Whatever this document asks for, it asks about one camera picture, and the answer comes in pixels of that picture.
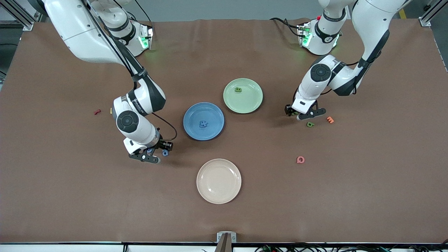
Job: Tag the brown table cover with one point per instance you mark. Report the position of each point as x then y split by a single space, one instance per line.
105 196

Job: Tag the aluminium frame post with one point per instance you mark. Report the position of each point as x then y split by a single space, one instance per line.
425 21
28 25

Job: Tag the blue letter E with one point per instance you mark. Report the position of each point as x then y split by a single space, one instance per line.
203 124

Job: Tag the red letter r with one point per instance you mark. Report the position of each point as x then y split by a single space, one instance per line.
97 112

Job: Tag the beige plate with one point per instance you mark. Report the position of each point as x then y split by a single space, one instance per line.
218 181

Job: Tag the blue plate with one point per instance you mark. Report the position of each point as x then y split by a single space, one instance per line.
213 115

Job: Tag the white table edge rail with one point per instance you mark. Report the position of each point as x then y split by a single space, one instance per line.
70 248

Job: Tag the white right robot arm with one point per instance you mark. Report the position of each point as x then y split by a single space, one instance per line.
80 31

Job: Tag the green plate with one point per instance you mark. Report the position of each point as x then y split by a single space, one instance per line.
248 101

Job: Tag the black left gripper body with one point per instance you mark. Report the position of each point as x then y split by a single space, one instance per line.
289 110

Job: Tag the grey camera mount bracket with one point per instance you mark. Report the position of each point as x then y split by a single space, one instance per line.
219 237

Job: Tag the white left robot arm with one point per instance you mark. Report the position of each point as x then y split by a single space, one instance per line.
371 21

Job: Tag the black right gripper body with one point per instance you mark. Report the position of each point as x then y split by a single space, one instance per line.
162 144

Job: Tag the pink letter Q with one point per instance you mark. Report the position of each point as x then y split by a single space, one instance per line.
298 160

